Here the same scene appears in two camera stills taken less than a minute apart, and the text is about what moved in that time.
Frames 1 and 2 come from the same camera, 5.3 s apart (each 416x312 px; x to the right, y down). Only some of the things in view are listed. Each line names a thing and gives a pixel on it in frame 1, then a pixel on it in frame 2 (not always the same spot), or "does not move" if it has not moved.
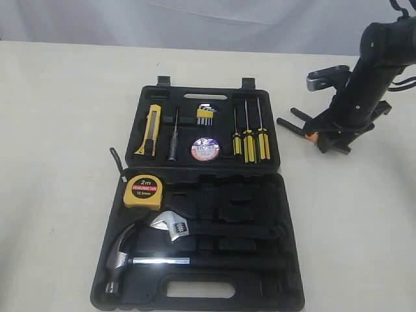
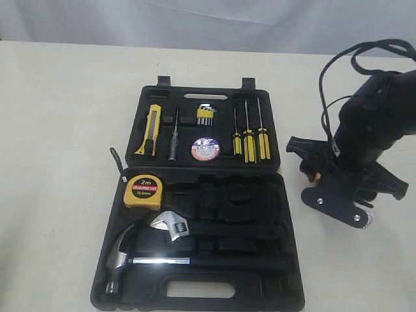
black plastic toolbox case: (203, 221) does not move
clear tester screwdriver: (172, 156) does not move
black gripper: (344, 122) to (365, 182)
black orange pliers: (313, 136) to (309, 168)
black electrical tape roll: (205, 149) does not move
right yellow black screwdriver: (264, 140) does not move
